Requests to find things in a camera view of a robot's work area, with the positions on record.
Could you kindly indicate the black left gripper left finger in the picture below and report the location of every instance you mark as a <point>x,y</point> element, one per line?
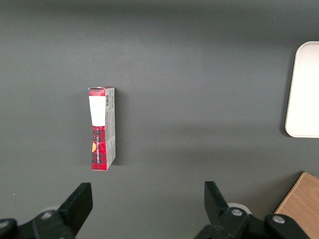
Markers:
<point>74,206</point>

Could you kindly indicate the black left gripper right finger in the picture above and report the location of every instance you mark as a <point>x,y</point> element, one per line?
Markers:
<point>219,206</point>

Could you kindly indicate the white plastic tray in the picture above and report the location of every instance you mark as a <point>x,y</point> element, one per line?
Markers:
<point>304,92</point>

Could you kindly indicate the red plaid cardboard box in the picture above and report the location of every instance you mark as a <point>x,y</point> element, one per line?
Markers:
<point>102,129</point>

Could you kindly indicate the light wooden board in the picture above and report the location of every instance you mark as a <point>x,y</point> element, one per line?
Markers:
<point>301,204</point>

